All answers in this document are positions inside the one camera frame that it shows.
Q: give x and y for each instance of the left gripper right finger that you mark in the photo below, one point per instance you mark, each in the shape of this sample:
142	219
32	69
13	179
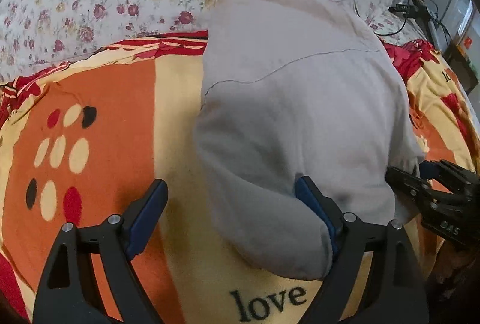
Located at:
374	276

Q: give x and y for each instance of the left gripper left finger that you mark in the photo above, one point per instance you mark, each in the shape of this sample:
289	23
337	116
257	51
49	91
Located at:
89	276

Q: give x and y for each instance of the beige zip jacket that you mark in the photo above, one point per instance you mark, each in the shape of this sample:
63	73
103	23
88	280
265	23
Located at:
293	88

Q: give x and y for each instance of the orange yellow red bedsheet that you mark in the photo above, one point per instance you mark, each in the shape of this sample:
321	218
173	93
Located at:
81	141

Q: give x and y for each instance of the black charger device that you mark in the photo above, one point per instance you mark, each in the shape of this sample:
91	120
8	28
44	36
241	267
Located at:
410	11

